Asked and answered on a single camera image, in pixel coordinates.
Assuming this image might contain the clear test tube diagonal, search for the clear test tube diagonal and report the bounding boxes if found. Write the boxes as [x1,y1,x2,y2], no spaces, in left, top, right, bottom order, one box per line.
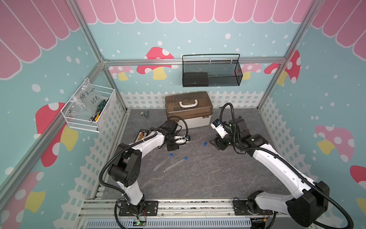
[164,158,186,172]

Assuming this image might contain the clear test tube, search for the clear test tube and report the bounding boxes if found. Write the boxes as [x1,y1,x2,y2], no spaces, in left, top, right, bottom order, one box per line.
[153,155,171,171]

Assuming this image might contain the clear test tube lowest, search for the clear test tube lowest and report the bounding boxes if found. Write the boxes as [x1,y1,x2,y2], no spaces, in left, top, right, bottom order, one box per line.
[150,149,160,161]

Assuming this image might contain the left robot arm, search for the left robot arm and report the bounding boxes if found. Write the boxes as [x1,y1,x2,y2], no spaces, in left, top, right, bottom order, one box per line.
[99,119,190,216]

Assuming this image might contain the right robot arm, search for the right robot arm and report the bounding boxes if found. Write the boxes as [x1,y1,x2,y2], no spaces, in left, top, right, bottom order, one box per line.
[211,117,354,229]

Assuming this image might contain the black board yellow connectors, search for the black board yellow connectors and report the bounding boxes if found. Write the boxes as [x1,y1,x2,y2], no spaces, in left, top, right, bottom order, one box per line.
[135,129,149,142]

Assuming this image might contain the small grey metal clamp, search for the small grey metal clamp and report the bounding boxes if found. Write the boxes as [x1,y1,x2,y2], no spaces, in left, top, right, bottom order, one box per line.
[140,110,149,118]

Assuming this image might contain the brown lid storage box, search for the brown lid storage box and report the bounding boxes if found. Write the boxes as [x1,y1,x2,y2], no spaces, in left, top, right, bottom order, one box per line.
[165,92,213,129]

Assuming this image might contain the black box in basket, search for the black box in basket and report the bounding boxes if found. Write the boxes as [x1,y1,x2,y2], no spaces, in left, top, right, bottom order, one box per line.
[182,72,209,87]

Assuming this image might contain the green yellow tool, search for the green yellow tool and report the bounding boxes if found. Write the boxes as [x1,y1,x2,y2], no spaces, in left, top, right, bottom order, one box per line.
[89,100,107,122]

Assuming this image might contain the clear plastic zip bag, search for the clear plastic zip bag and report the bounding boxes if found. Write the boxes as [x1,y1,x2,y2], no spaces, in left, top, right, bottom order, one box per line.
[68,79,103,117]

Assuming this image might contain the small green circuit board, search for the small green circuit board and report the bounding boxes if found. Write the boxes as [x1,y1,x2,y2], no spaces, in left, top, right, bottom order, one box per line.
[132,219,147,227]

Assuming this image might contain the black mesh wall basket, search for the black mesh wall basket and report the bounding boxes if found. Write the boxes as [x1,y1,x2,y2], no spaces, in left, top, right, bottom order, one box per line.
[182,53,243,87]

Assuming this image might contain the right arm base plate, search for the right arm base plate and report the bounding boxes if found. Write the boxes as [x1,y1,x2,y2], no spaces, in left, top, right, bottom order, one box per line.
[232,198,273,217]

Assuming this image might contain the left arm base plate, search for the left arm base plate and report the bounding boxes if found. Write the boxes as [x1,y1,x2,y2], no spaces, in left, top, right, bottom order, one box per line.
[117,201,159,217]

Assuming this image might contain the white wire wall basket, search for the white wire wall basket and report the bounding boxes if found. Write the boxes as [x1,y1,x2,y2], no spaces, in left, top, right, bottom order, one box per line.
[61,80,116,133]

